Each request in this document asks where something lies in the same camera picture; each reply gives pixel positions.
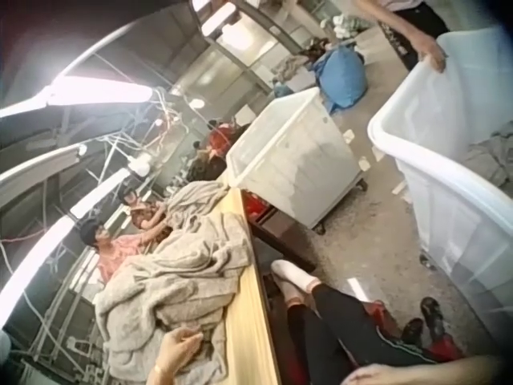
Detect red crate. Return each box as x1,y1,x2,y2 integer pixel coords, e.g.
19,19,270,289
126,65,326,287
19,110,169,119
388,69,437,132
243,191,276,221

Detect person's left hand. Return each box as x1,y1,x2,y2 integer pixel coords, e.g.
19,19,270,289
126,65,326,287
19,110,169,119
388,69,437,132
154,326,205,375

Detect grey cloth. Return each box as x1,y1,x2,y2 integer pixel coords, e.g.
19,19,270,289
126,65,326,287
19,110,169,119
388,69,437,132
460,122,513,188

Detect red plastic stool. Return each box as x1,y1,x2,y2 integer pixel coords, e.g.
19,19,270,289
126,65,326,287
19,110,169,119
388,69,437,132
360,299,466,364

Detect grey beige towel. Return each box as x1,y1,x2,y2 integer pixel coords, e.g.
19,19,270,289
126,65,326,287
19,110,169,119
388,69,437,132
164,182,234,232

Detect fluorescent tube light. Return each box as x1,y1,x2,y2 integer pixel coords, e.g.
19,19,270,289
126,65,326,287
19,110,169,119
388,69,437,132
191,0,240,39
0,75,156,120
0,143,88,204
0,217,77,320
68,167,131,220

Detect person's legs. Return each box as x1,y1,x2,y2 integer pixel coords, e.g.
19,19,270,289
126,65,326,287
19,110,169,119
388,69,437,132
270,258,440,385

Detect light beige towel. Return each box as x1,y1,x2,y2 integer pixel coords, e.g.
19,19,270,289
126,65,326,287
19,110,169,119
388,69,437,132
94,248,232,384

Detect dark brown bench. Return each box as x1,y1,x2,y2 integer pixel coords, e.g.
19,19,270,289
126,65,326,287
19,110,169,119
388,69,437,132
248,206,318,274

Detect heap of grey cloths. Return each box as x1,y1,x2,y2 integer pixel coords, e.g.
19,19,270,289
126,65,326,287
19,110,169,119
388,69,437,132
274,51,320,83

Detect tan towel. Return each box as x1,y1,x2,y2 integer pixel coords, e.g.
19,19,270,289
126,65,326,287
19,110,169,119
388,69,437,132
151,211,256,322

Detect blue cloth bag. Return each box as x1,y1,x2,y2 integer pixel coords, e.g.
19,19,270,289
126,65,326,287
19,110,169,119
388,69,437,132
309,45,369,115

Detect large white plastic bin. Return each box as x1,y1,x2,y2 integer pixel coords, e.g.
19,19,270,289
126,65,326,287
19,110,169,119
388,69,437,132
367,30,513,352

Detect long wooden table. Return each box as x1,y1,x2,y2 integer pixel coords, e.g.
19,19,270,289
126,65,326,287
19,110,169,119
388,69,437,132
218,187,282,385

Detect heap of white cloths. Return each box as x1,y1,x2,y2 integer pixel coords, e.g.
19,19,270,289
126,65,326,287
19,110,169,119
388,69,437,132
330,12,376,39

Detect person's right hand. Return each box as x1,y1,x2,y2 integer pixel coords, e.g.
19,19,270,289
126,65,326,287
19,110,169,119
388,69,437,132
347,363,404,385

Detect white wheeled plastic bin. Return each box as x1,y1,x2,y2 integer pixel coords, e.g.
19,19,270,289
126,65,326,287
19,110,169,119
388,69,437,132
225,86,369,237

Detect bundle of hanging cables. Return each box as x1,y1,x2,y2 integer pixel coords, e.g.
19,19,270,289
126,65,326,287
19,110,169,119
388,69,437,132
86,86,193,189

